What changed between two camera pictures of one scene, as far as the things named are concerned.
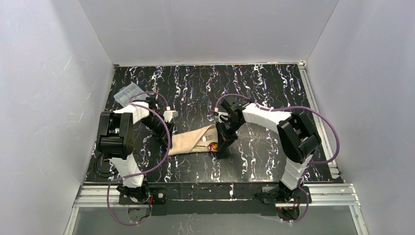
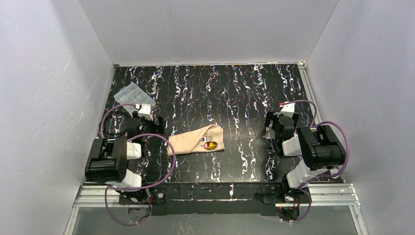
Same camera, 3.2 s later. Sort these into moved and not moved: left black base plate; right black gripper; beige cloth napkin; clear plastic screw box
Moved: right black gripper
Not moved: beige cloth napkin; left black base plate; clear plastic screw box
